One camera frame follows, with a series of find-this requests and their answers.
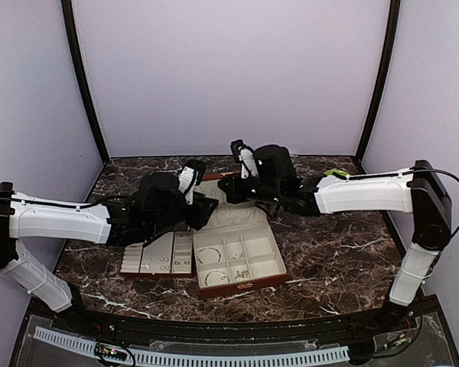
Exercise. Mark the silver bangle lower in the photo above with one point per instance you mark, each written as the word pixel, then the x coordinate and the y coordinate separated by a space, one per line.
pixel 216 278

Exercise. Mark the red jewelry box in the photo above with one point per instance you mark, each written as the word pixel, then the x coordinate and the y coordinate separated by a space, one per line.
pixel 237 228

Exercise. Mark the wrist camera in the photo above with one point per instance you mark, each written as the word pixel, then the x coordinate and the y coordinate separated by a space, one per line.
pixel 243 154
pixel 190 177

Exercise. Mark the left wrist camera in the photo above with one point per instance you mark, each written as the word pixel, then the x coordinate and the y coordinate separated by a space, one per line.
pixel 190 177

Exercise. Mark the white slotted cable duct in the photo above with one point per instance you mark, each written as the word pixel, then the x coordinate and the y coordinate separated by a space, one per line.
pixel 191 355

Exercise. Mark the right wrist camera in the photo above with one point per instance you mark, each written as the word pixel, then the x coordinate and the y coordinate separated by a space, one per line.
pixel 243 154

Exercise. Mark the green plate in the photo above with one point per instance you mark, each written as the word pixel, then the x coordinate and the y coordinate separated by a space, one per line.
pixel 336 172

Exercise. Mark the red jewelry tray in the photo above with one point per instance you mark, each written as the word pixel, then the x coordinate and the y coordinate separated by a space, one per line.
pixel 170 256

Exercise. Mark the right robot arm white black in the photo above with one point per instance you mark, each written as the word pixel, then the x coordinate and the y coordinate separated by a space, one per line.
pixel 268 176

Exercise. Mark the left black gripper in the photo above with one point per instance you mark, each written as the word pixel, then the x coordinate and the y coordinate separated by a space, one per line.
pixel 202 213

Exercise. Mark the right black frame post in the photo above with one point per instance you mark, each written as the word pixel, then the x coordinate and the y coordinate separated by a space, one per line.
pixel 380 82

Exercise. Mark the silver bangle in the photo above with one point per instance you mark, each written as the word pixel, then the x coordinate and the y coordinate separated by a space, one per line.
pixel 216 278
pixel 209 255

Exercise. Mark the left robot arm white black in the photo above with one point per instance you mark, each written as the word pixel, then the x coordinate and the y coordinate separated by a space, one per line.
pixel 161 202

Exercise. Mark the silver bangle upper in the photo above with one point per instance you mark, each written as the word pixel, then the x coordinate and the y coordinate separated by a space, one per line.
pixel 209 255

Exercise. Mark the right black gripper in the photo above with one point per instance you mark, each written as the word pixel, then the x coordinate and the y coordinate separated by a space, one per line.
pixel 232 193

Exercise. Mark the small circuit board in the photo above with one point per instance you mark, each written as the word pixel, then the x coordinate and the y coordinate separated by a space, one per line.
pixel 106 351

